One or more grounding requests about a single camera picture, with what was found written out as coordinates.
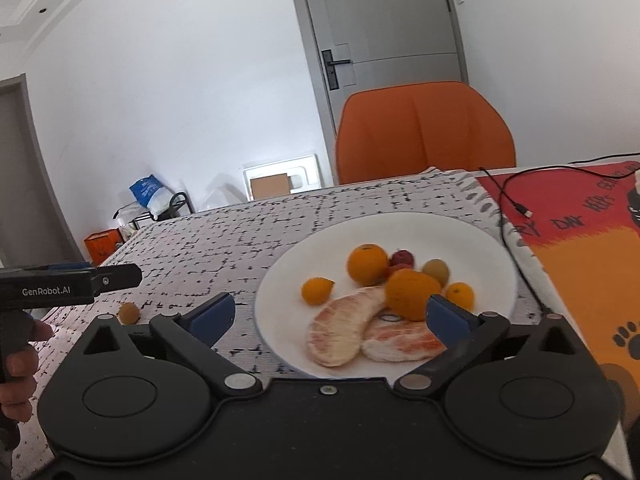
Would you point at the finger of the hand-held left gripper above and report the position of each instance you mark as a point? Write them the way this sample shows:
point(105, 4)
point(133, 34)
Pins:
point(117, 276)

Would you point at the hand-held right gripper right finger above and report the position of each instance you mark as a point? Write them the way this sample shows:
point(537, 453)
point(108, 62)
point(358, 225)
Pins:
point(445, 322)

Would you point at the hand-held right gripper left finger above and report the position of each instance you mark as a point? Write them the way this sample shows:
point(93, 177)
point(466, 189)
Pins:
point(212, 317)

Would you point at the small brown round fruit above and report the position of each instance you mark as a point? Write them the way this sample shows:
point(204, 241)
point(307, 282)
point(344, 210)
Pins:
point(129, 313)

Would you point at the orange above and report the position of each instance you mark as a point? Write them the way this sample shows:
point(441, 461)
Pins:
point(410, 292)
point(367, 262)

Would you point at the yellow round fruit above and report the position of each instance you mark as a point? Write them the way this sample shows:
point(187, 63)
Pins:
point(436, 271)

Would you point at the small peeled pomelo segment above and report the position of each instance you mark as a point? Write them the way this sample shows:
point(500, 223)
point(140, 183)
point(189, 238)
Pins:
point(395, 342)

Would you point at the dark red plum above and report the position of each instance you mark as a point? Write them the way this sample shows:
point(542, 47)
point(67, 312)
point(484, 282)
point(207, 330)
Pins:
point(401, 258)

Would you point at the white plate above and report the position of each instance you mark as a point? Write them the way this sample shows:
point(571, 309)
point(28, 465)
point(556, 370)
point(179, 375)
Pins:
point(300, 260)

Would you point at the large peeled pomelo segment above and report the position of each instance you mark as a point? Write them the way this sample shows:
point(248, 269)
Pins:
point(340, 330)

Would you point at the person's left forearm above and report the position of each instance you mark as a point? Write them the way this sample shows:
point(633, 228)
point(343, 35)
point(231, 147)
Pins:
point(7, 435)

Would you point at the person's left hand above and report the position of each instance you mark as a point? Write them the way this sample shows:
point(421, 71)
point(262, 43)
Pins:
point(20, 365)

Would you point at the small orange kumquat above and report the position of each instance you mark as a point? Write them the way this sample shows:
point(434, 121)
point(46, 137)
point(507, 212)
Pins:
point(460, 296)
point(316, 291)

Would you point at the orange box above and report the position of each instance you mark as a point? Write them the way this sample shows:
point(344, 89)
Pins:
point(102, 247)

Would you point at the blue white bag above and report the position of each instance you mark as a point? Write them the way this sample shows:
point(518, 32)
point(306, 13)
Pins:
point(150, 195)

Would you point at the red orange printed mat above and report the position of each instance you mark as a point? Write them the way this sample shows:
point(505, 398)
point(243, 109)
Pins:
point(575, 270)

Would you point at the brown cardboard piece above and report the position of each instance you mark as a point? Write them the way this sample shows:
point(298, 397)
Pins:
point(270, 186)

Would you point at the white foam board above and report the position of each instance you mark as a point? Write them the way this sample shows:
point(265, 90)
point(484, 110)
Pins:
point(305, 172)

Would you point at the orange chair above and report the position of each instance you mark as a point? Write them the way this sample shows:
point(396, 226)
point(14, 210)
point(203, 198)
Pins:
point(425, 130)

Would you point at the translucent white object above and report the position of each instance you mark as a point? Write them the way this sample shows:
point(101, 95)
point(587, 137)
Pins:
point(636, 180)

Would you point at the grey door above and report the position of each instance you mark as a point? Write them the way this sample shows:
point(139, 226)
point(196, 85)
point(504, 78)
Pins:
point(390, 10)

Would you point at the grey doorway frame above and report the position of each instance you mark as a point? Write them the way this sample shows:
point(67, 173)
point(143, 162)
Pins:
point(45, 170)

